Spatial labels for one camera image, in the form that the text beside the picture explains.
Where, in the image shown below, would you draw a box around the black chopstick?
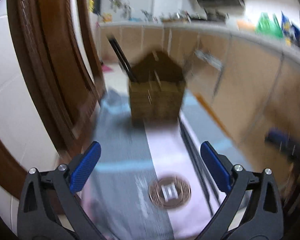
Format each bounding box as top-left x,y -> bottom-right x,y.
179,120 -> 221,205
107,35 -> 137,82
178,116 -> 214,217

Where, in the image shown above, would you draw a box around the beige lower kitchen cabinets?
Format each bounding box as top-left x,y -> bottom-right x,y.
95,22 -> 300,151

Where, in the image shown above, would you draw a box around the grey pink table mat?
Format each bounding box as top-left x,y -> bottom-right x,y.
77,87 -> 253,240

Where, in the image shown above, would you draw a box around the pink floor rag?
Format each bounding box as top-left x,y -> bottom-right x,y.
102,65 -> 113,73

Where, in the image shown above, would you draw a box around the brown wooden utensil holder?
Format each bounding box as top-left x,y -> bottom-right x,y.
129,50 -> 186,122

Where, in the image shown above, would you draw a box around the blue snack bag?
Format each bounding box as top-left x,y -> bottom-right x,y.
281,12 -> 300,46

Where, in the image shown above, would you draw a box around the green plastic bag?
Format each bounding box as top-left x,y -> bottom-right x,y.
255,12 -> 283,38

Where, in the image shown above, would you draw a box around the carved brown wooden chair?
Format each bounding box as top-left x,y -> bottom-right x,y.
0,0 -> 107,201

